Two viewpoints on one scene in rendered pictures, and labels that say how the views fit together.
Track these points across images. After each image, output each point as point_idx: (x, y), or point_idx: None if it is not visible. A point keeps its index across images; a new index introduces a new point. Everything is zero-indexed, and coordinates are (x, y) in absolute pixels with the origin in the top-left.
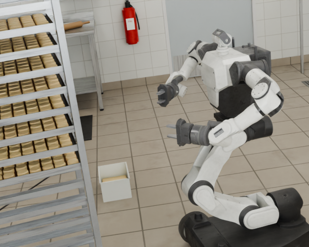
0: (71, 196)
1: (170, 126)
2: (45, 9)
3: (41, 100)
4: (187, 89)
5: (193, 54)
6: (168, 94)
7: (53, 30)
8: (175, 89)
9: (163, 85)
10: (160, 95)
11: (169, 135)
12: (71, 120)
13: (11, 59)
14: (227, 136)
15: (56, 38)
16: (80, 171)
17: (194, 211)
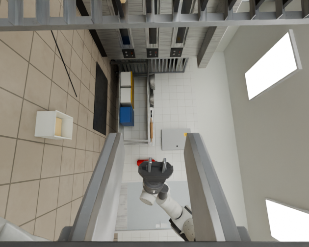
0: (21, 4)
1: (210, 161)
2: None
3: None
4: (148, 205)
5: (186, 213)
6: (155, 178)
7: (282, 15)
8: (157, 189)
9: (172, 170)
10: (156, 165)
11: (121, 152)
12: (146, 21)
13: None
14: None
15: (270, 18)
16: (61, 23)
17: None
